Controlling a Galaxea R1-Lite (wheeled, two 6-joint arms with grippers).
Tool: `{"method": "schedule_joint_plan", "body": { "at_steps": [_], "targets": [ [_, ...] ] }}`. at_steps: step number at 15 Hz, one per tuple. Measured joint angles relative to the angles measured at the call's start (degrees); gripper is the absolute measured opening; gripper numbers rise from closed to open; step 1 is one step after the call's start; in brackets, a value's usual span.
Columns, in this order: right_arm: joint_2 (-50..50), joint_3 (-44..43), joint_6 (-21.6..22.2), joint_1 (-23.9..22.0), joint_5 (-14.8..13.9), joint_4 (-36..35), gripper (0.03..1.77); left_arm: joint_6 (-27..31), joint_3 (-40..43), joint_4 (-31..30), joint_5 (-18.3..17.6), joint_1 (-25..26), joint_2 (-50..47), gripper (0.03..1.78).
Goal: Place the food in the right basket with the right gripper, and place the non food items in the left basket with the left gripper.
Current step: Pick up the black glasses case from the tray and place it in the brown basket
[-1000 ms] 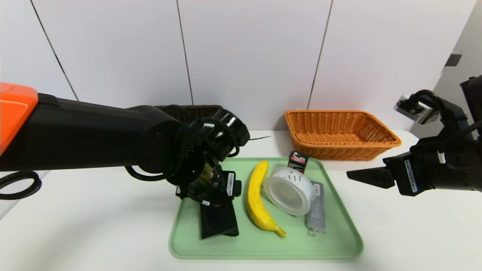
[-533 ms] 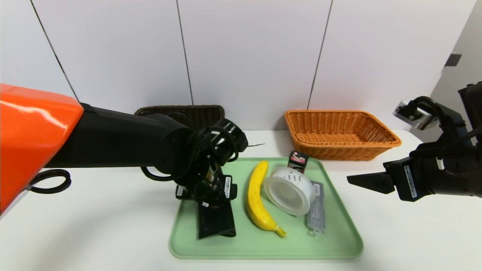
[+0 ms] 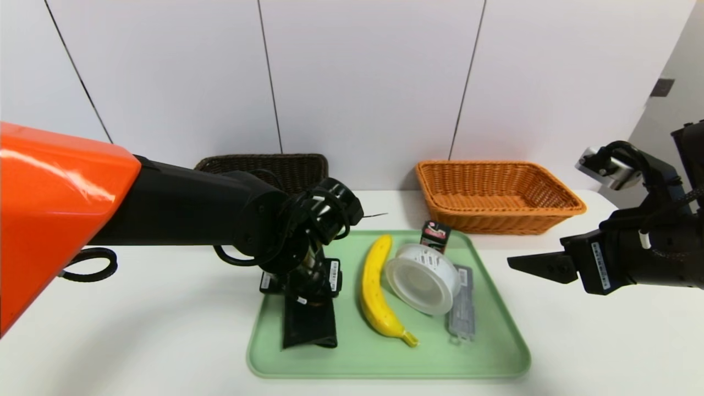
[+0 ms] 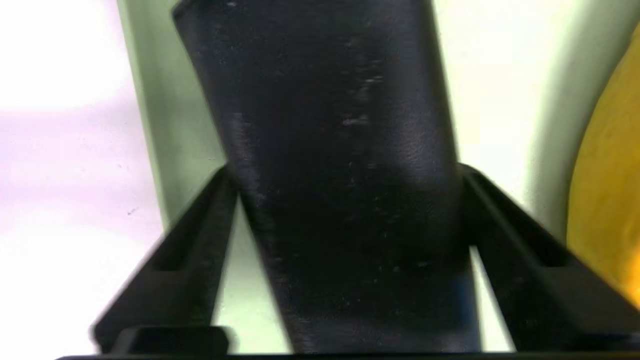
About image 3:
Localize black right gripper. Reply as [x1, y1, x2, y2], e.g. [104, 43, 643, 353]
[507, 207, 704, 296]

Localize yellow banana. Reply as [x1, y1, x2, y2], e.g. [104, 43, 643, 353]
[360, 235, 420, 348]

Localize black pouch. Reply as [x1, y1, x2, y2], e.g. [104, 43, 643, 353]
[282, 296, 338, 349]

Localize orange wicker basket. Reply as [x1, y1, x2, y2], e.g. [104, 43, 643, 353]
[415, 160, 587, 235]

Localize dark brown wicker basket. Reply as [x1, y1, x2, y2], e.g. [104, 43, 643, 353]
[194, 153, 329, 194]

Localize clear plastic pen case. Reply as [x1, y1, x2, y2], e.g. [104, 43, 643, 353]
[447, 265, 476, 344]

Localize small black red box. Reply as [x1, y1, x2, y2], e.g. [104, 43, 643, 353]
[420, 221, 452, 255]

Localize light green plastic tray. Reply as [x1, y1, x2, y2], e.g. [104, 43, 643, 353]
[246, 230, 531, 379]

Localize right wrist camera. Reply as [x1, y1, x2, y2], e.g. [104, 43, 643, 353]
[576, 146, 641, 191]

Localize black right camera cable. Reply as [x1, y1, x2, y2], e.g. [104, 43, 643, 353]
[602, 140, 685, 221]

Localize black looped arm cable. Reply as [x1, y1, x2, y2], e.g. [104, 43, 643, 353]
[58, 247, 118, 283]

